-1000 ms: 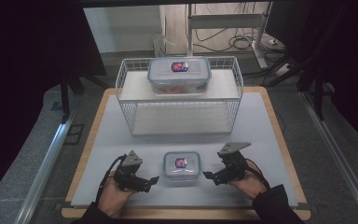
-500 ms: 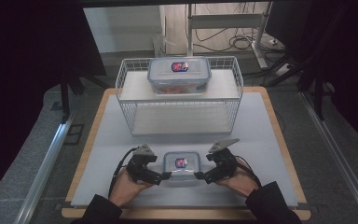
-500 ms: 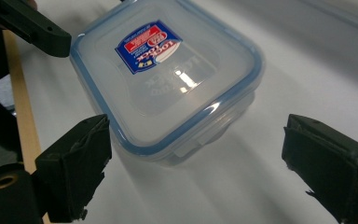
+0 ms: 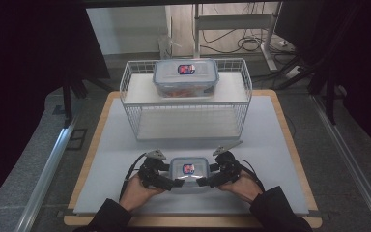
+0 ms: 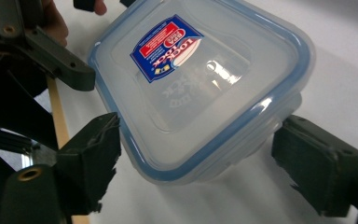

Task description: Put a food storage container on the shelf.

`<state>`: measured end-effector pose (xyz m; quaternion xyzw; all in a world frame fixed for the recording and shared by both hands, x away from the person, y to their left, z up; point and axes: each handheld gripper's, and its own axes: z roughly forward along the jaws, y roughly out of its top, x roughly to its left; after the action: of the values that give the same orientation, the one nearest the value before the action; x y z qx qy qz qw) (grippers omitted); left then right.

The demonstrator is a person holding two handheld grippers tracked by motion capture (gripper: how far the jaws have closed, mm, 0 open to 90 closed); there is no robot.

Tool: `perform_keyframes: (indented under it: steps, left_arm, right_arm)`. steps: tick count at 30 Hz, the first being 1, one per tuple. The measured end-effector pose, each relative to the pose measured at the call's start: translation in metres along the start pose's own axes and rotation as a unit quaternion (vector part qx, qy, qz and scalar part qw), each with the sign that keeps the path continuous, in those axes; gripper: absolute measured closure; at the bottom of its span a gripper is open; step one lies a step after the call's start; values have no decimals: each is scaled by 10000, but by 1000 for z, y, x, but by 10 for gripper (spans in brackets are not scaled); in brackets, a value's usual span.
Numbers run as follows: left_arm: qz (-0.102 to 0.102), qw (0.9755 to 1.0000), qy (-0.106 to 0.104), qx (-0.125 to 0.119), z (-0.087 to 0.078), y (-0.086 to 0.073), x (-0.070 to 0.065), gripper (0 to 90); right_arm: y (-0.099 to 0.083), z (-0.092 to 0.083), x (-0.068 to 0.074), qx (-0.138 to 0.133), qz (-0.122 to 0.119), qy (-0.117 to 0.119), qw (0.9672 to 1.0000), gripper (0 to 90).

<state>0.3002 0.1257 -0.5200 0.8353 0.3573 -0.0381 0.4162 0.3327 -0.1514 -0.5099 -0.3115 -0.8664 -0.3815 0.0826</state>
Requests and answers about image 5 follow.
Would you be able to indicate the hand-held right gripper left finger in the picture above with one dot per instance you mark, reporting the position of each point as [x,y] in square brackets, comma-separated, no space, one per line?
[87,165]

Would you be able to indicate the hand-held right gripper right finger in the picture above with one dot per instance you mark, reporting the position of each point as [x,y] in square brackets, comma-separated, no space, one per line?
[320,168]

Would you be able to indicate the small clear food container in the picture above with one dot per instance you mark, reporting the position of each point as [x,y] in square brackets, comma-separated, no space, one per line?
[199,109]

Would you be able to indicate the aluminium rail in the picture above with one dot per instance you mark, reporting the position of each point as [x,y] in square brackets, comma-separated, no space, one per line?
[42,158]

